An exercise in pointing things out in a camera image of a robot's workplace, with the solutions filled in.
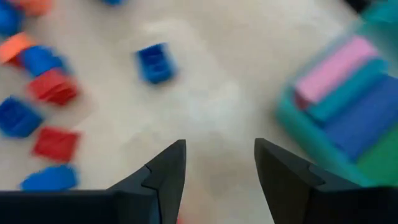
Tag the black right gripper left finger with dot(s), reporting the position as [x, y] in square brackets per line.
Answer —
[109, 207]

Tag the long pink block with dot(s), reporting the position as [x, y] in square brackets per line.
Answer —
[335, 67]

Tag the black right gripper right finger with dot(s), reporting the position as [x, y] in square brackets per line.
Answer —
[311, 203]

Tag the long purple block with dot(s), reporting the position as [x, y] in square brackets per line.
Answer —
[367, 118]

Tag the teal plastic bin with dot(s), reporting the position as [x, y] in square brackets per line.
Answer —
[298, 124]

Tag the small blue stud block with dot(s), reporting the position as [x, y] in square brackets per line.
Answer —
[42, 59]
[49, 178]
[18, 116]
[155, 63]

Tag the long teal block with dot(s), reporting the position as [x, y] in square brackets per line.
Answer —
[351, 88]

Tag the small red stud block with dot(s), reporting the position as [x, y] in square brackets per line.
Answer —
[56, 144]
[53, 87]

